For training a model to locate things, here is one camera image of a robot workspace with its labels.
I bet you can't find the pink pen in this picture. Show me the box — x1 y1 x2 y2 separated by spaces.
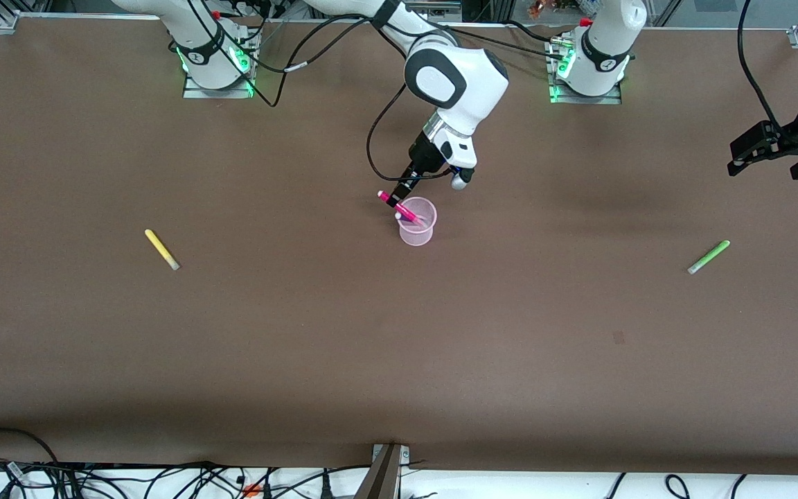
378 191 427 226

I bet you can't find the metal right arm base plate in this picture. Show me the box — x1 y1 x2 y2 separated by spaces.
183 75 256 99

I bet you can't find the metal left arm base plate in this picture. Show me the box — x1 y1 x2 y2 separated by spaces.
549 80 623 105

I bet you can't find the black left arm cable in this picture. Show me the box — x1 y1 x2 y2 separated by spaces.
737 0 788 132

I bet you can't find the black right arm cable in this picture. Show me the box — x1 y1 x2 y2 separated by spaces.
188 0 455 182

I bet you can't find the long black table cable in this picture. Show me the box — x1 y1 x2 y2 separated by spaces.
449 26 566 62

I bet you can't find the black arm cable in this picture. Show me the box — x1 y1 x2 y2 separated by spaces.
188 0 455 182
737 0 788 132

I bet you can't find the black tangled floor cable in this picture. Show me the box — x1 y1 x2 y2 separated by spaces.
60 459 372 499

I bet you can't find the yellow pen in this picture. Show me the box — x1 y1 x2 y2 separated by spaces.
144 229 181 272

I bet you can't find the short black table cable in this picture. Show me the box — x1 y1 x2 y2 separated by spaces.
506 19 559 44

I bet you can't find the metal table edge bracket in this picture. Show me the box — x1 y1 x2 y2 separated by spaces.
356 444 410 499

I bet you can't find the pink translucent pen holder cup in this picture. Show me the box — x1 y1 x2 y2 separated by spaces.
398 198 438 247

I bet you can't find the green pen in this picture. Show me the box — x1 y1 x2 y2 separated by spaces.
687 240 731 275

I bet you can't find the black looped floor cable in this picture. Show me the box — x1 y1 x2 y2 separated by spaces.
0 428 60 465

